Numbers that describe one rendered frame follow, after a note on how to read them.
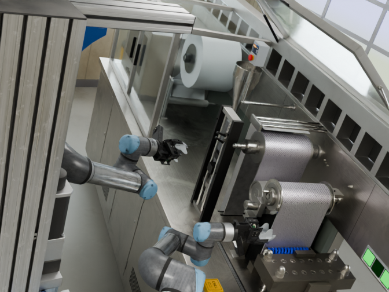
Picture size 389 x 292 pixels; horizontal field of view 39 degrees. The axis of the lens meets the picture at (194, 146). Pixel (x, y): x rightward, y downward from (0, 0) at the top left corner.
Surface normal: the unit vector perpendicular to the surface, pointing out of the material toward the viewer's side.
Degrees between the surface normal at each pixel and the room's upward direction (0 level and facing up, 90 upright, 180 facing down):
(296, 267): 0
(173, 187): 0
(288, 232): 90
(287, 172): 92
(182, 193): 0
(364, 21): 90
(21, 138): 90
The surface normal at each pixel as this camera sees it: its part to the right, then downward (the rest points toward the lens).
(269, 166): 0.30, 0.55
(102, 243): 0.26, -0.85
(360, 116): -0.92, -0.07
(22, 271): 0.51, 0.52
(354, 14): -0.82, 0.06
